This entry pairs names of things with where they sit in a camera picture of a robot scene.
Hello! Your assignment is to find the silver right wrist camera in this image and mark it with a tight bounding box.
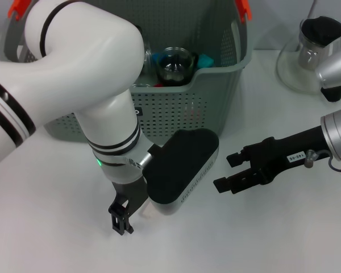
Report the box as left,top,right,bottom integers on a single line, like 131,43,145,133
314,32,341,89

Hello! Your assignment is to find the white toy brick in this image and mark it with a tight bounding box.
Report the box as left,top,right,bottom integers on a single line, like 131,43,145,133
141,202,160,220

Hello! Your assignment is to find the grey perforated plastic storage basket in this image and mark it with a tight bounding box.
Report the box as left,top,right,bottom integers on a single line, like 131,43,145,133
0,0,255,144

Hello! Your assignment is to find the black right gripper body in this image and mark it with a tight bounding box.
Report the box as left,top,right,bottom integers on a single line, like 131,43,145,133
242,126,330,186

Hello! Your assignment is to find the glass carafe with black handle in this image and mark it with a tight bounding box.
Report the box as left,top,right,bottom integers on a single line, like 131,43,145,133
276,16,341,103

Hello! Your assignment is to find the cyan square toy brick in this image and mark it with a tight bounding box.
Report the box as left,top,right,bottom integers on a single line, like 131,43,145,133
197,53,216,69

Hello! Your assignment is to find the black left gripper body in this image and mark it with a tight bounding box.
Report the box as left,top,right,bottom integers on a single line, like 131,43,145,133
111,176,149,213

